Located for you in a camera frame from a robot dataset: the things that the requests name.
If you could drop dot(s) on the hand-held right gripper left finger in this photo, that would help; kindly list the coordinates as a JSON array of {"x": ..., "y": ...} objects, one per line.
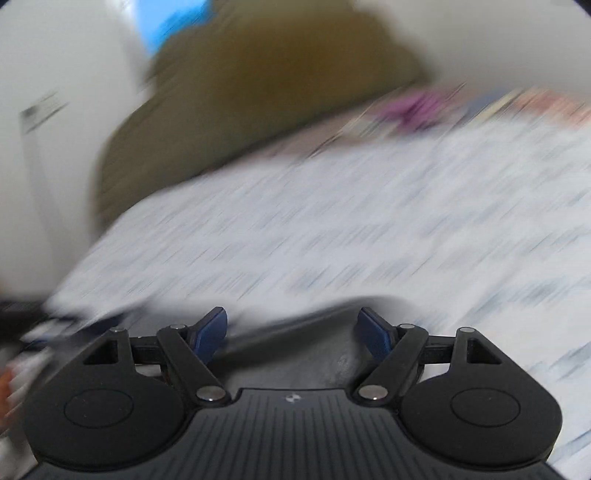
[{"x": 210, "y": 332}]

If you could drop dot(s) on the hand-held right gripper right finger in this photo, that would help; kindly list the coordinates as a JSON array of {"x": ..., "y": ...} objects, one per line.
[{"x": 376, "y": 334}]

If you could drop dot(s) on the grey sweater with navy sleeves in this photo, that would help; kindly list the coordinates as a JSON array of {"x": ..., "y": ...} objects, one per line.
[{"x": 304, "y": 344}]

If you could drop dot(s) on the white script-print bed sheet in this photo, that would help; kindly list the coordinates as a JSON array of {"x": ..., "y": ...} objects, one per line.
[{"x": 346, "y": 221}]

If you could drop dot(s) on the purple cloth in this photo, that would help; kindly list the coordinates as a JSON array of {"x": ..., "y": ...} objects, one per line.
[{"x": 418, "y": 108}]

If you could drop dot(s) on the olive padded headboard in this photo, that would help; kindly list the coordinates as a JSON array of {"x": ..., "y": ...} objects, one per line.
[{"x": 258, "y": 97}]

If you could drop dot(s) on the floral pink cloth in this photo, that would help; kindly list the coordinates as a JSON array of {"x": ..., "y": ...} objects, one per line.
[{"x": 545, "y": 99}]

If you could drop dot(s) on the blue blurred object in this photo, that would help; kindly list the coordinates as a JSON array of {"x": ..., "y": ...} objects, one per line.
[{"x": 173, "y": 23}]

